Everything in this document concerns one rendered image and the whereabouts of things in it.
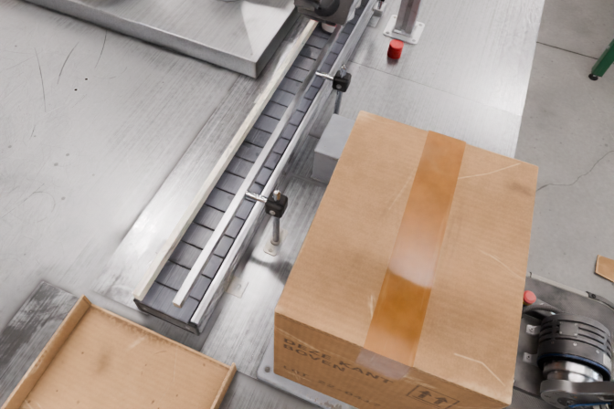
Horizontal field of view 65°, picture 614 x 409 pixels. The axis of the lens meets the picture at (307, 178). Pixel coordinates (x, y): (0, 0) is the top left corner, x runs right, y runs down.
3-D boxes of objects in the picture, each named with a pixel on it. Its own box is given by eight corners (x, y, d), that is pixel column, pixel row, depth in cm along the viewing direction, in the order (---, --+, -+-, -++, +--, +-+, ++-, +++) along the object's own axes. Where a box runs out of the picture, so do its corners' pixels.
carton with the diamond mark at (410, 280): (337, 210, 87) (360, 108, 64) (468, 256, 83) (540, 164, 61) (272, 373, 70) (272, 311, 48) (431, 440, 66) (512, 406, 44)
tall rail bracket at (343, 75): (312, 110, 103) (317, 50, 89) (343, 121, 101) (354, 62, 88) (305, 120, 101) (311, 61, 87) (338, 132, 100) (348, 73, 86)
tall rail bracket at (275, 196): (249, 223, 86) (246, 170, 73) (287, 237, 85) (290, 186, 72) (241, 237, 85) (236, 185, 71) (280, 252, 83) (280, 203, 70)
